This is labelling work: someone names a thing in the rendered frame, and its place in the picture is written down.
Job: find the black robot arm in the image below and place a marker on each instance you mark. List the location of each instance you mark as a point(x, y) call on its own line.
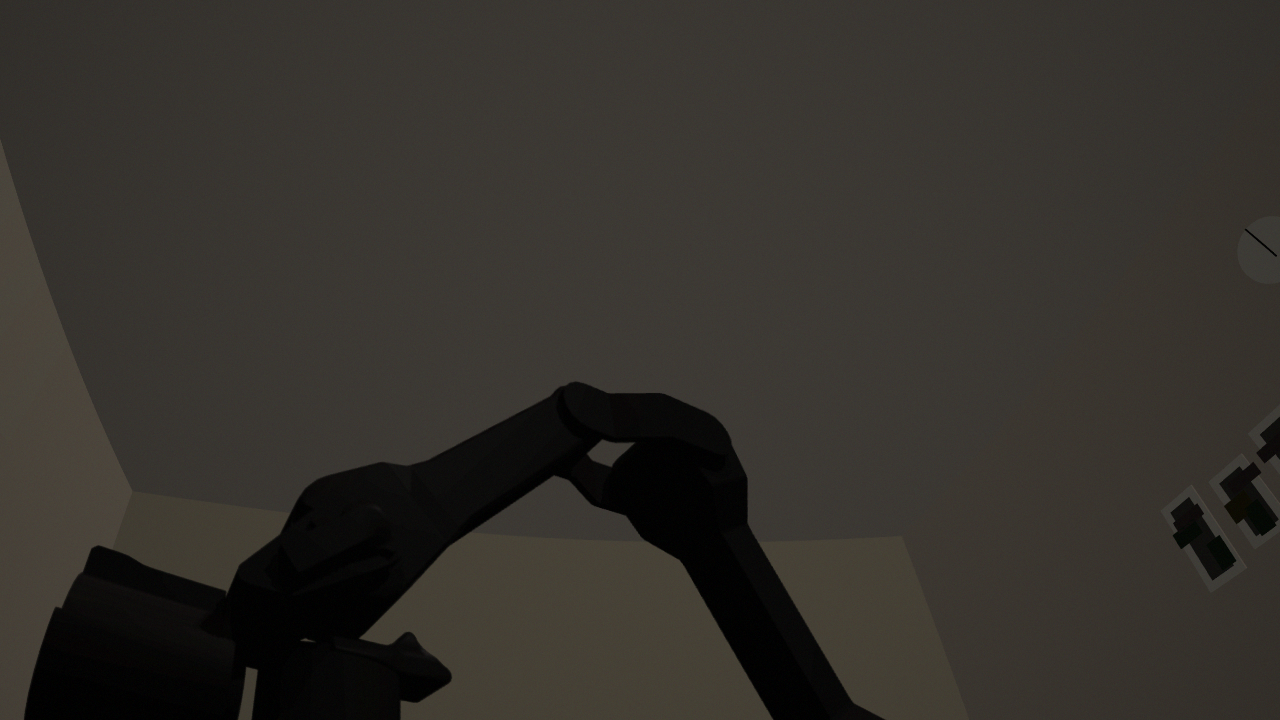
point(135, 643)

